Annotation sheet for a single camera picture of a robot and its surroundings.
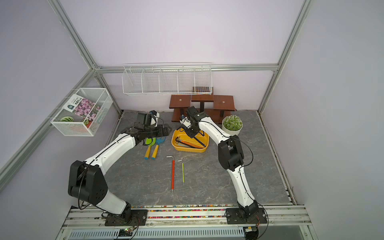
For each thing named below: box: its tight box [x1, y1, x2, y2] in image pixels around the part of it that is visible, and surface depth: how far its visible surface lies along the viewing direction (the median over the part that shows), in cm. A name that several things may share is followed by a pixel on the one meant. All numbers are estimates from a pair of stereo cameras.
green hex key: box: [177, 160, 186, 186], surface depth 90 cm
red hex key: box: [166, 155, 176, 193], surface depth 90 cm
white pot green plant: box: [221, 114, 244, 137], surface depth 98 cm
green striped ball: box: [60, 116, 74, 122], surface depth 72 cm
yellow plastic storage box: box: [171, 129, 210, 153], surface depth 98 cm
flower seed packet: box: [63, 94, 101, 128], surface depth 75 cm
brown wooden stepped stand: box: [169, 94, 237, 124], surface depth 108 cm
